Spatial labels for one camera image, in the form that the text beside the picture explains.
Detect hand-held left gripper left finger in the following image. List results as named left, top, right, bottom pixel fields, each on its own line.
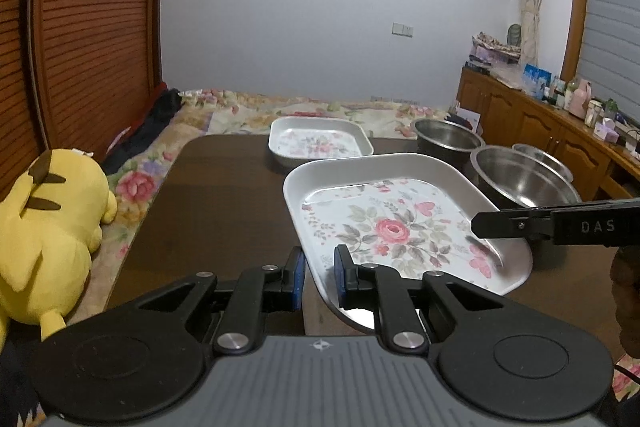
left=105, top=247, right=307, bottom=355

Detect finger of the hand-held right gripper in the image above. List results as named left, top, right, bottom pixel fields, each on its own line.
left=471, top=205, right=556, bottom=244

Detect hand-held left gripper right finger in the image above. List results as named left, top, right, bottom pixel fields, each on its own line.
left=334, top=244, right=538, bottom=353

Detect stainless steel bowl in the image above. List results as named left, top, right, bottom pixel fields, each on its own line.
left=470, top=145, right=584, bottom=210
left=512, top=143, right=574, bottom=184
left=412, top=118, right=486, bottom=168

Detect large floral plate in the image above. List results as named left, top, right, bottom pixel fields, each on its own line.
left=283, top=153, right=534, bottom=339

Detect small floral plate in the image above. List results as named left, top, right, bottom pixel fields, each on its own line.
left=268, top=117, right=375, bottom=170

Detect person's right hand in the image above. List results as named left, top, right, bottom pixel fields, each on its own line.
left=610, top=247, right=640, bottom=358

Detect purple box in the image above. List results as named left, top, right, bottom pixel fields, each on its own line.
left=595, top=117, right=622, bottom=142

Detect wooden cabinet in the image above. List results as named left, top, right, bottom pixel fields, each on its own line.
left=456, top=67, right=640, bottom=202

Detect white jar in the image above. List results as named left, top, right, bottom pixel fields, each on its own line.
left=585, top=99, right=604, bottom=128

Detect white cardboard box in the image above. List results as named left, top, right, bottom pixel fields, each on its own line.
left=454, top=104, right=484, bottom=134

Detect pink bottle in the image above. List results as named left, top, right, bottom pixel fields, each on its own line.
left=570, top=79, right=594, bottom=120

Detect group of small bottles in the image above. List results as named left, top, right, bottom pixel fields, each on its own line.
left=549, top=76, right=572, bottom=108

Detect blue box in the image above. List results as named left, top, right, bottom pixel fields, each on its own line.
left=522, top=63, right=554, bottom=100

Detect stack of folded fabric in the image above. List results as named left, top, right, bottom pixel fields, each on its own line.
left=469, top=32, right=524, bottom=68

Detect floral blanket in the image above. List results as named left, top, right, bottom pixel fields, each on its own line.
left=65, top=88, right=453, bottom=324

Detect dark clothes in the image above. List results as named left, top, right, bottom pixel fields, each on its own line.
left=100, top=82, right=184, bottom=174

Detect yellow plush toy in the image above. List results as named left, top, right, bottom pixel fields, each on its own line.
left=0, top=148, right=119, bottom=341

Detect wooden louvered wardrobe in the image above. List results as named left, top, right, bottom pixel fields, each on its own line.
left=0, top=0, right=169, bottom=202

